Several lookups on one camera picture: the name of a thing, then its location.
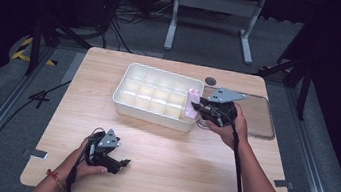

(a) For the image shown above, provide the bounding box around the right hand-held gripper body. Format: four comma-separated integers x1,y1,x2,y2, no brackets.
197,84,249,131

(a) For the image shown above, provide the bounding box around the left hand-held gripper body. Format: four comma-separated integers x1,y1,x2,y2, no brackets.
82,125,128,175

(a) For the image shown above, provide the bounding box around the pink socks pair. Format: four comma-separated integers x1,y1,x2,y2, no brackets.
183,86,204,121

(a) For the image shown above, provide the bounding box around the white compartment storage box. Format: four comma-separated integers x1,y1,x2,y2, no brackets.
108,59,207,135

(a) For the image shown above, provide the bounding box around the person's left hand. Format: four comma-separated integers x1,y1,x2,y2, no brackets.
60,134,114,188

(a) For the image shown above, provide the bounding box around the person's right hand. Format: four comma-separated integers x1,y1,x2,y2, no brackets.
201,98,255,152

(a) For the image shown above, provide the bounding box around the black round table grommet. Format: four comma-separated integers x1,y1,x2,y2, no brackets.
203,76,218,87

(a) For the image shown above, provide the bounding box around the grey tape piece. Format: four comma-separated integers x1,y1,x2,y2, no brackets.
273,178,296,191
28,148,50,162

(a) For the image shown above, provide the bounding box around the black metal stand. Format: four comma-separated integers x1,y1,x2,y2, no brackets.
250,51,316,122
24,12,97,85

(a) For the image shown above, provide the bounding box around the yellow black hazard tape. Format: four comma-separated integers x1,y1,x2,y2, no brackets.
10,34,61,68

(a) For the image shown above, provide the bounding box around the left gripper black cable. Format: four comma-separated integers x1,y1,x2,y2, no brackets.
64,124,104,192

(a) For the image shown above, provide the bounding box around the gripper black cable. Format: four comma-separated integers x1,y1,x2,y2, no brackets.
209,111,259,192
64,124,104,192

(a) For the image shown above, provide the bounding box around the red string bracelet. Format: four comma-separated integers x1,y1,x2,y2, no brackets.
43,168,68,192

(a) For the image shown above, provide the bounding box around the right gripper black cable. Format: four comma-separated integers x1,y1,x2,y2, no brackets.
209,111,259,192

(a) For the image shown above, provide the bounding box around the black floor cable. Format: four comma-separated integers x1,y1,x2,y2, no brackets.
0,70,73,192

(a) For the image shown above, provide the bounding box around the white metal table frame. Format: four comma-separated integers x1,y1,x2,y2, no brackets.
162,0,267,67

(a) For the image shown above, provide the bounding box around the tangle of black cables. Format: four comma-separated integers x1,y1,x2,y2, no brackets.
97,0,176,59

